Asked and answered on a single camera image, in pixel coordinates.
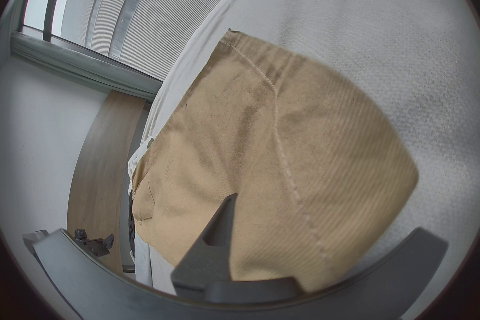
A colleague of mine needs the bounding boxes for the tan shorts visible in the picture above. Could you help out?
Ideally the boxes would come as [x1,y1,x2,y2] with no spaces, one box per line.
[131,30,420,294]

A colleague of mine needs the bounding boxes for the bed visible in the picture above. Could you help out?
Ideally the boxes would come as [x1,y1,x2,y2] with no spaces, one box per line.
[67,0,480,297]

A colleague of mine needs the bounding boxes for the black garment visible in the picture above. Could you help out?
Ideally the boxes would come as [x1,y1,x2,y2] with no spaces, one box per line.
[127,195,137,256]

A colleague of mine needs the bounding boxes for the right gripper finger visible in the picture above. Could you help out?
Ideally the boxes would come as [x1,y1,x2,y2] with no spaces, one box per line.
[170,193,239,297]

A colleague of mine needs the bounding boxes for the grey-green curtain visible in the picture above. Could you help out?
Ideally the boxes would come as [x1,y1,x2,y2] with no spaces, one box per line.
[10,31,163,103]

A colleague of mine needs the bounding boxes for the white garment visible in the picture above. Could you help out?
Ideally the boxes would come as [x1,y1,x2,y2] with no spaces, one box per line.
[127,140,154,196]

